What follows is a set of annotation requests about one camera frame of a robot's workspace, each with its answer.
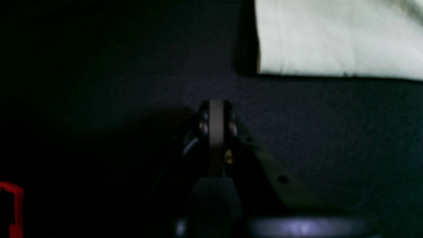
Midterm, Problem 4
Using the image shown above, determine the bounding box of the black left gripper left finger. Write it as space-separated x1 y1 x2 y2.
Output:
155 101 217 218

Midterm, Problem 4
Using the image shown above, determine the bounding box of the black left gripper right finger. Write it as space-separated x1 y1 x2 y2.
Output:
222 100 324 217

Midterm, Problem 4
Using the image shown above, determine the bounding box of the light green T-shirt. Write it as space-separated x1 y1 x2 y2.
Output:
254 0 423 81

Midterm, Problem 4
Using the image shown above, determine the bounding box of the black table cloth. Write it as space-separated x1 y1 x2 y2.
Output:
1 0 422 238

